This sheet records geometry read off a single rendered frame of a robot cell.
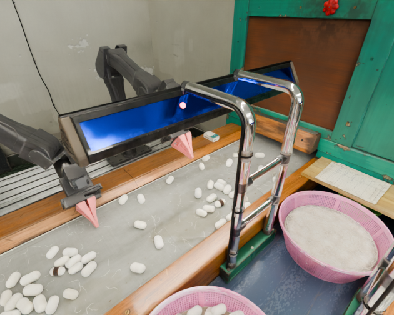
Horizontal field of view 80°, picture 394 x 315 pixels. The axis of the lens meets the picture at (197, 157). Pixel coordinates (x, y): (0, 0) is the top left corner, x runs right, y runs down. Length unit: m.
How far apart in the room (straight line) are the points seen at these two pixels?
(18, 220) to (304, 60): 1.00
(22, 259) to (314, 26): 1.04
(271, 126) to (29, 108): 2.13
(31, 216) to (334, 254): 0.79
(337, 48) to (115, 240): 0.85
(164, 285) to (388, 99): 0.77
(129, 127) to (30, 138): 0.35
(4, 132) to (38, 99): 1.88
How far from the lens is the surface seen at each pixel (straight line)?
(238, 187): 0.44
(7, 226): 0.80
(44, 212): 0.79
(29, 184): 1.11
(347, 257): 0.72
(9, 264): 0.74
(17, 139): 0.70
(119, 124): 0.40
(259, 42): 1.05
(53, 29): 2.55
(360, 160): 0.95
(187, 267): 0.56
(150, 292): 0.55
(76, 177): 0.61
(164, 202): 0.74
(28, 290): 0.64
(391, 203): 0.87
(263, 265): 0.69
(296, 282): 0.69
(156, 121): 0.42
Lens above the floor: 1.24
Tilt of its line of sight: 33 degrees down
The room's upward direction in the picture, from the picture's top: straight up
